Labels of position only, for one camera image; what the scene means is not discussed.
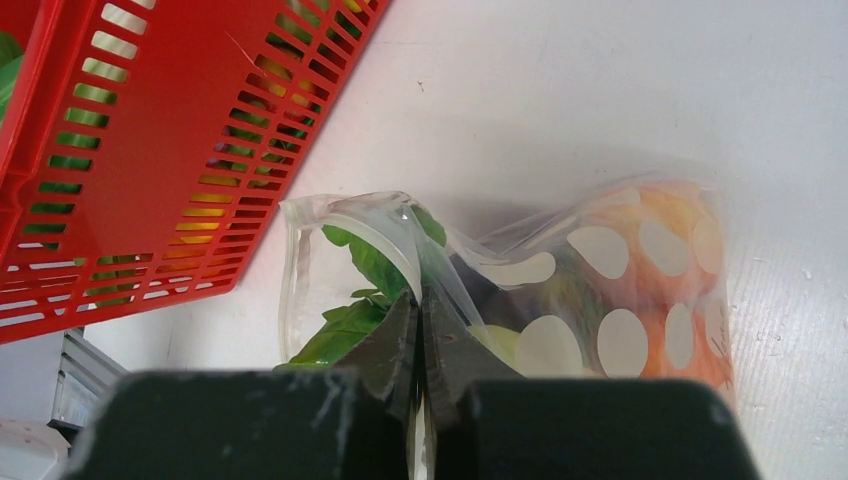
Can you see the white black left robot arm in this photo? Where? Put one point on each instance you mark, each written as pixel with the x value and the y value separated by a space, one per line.
pixel 31 451

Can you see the aluminium frame rail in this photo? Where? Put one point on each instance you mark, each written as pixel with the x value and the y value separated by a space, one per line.
pixel 85 374

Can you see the orange tangerine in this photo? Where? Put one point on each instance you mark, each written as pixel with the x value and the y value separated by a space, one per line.
pixel 689 342

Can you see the clear dotted zip top bag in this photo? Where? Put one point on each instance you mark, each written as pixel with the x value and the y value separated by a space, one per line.
pixel 527 291

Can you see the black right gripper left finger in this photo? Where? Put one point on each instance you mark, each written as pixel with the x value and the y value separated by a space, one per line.
pixel 353 420

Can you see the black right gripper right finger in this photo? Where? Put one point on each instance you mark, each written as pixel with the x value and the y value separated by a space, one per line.
pixel 486 422

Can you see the red plastic basket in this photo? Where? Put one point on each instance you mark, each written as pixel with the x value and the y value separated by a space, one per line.
pixel 146 144

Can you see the yellow red peach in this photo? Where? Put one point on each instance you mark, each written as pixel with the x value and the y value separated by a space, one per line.
pixel 674 242

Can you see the green white bok choy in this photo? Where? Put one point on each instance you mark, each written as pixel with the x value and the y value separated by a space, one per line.
pixel 11 58

